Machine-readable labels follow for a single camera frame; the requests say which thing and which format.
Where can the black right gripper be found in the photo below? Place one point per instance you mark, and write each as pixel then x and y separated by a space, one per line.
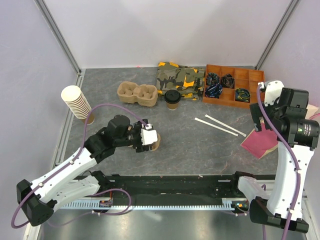
pixel 256 114

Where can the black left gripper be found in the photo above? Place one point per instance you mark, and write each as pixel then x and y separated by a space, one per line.
pixel 138 126

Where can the beige pink paper bag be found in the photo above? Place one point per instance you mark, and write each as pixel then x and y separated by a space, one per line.
pixel 260 142

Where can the brown paper coffee cup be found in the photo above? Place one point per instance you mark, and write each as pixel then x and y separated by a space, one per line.
pixel 172 106

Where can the black plastic cup lid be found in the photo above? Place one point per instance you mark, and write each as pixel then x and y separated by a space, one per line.
pixel 172 96

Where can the brown pulp cup carrier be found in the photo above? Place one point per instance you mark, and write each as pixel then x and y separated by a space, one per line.
pixel 145 95
pixel 156 144

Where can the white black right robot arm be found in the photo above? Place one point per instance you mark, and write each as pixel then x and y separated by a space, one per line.
pixel 283 207

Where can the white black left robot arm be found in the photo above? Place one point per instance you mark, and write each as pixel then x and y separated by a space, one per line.
pixel 41 198

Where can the yellow blue rolled tie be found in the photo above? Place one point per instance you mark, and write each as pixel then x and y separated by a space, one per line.
pixel 242 95

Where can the orange wooden divided tray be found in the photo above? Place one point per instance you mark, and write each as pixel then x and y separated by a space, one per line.
pixel 243 78

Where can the dark patterned rolled tie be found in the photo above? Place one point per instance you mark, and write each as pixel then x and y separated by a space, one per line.
pixel 227 81

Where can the white wrapped straw left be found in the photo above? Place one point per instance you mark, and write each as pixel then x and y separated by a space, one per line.
pixel 215 126

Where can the white wrapped straw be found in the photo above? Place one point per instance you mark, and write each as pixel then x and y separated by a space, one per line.
pixel 215 126
pixel 225 125

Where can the blue striped rolled tie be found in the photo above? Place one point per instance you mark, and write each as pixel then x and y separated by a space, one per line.
pixel 214 91

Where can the white wrapped straw right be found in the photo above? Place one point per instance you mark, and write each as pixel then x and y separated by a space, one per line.
pixel 225 125

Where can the dark blue rolled tie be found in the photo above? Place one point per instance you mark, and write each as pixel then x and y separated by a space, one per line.
pixel 212 79

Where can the stack of paper cups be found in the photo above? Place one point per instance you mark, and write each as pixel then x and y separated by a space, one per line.
pixel 74 98

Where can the camouflage folded cloth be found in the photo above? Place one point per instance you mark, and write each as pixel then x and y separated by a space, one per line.
pixel 188 81

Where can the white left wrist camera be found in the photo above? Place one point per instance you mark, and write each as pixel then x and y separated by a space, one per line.
pixel 148 135

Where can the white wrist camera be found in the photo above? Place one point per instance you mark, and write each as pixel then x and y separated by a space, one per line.
pixel 148 135
pixel 273 90

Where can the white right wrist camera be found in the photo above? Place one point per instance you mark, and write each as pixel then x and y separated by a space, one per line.
pixel 273 90

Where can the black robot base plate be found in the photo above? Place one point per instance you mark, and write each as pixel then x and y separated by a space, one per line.
pixel 154 186

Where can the slotted grey cable duct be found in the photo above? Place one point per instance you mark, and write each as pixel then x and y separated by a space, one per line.
pixel 162 203

